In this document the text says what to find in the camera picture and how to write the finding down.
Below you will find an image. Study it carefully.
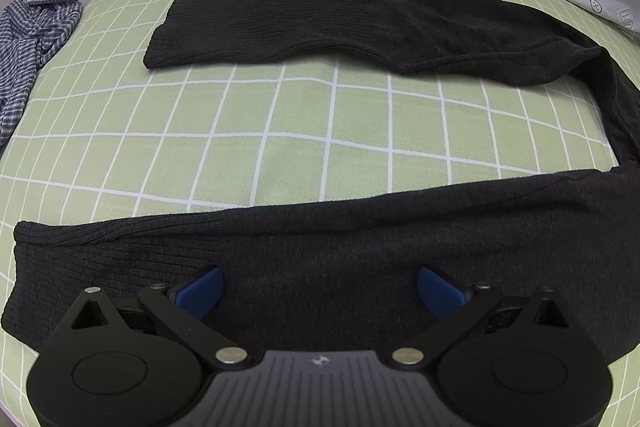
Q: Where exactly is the green grid bed sheet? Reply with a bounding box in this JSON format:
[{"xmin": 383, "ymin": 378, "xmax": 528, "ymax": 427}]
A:
[{"xmin": 0, "ymin": 0, "xmax": 640, "ymax": 427}]

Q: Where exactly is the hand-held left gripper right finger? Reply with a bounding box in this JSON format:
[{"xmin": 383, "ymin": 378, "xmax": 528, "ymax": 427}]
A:
[{"xmin": 391, "ymin": 266, "xmax": 571, "ymax": 365}]

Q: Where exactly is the blue checked shirt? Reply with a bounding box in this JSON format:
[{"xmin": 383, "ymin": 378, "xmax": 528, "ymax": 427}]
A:
[{"xmin": 0, "ymin": 0, "xmax": 84, "ymax": 148}]

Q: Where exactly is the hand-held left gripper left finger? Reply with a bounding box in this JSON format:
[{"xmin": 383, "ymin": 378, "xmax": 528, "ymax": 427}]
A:
[{"xmin": 68, "ymin": 266, "xmax": 249, "ymax": 366}]

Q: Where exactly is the black knit sweater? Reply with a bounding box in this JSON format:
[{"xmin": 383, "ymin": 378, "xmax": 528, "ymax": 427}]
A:
[{"xmin": 1, "ymin": 0, "xmax": 640, "ymax": 367}]

